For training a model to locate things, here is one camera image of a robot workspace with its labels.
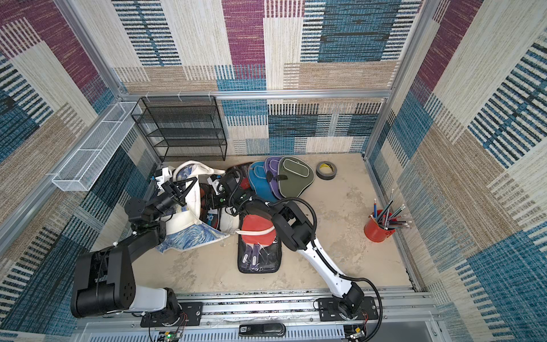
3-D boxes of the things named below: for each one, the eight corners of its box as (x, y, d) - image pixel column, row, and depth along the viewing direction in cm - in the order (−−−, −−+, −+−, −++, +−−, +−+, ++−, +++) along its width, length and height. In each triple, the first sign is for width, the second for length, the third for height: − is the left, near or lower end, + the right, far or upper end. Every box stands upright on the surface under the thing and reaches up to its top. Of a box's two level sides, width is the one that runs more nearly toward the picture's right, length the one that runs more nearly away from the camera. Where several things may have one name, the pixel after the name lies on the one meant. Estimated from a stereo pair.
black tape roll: (317, 179, 113) (317, 177, 111) (314, 164, 120) (315, 161, 118) (337, 179, 113) (338, 176, 111) (334, 164, 120) (335, 161, 118)
